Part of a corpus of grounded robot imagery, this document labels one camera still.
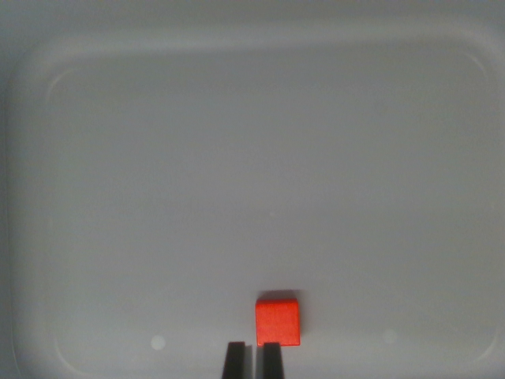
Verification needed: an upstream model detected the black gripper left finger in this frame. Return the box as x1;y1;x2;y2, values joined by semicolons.
222;341;248;379

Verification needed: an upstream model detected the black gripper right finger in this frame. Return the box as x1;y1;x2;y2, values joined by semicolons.
261;341;287;379

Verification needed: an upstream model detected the red cube block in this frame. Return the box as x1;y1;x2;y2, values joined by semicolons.
255;290;301;348

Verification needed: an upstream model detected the white plastic tray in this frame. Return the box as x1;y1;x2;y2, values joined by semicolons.
0;0;505;379

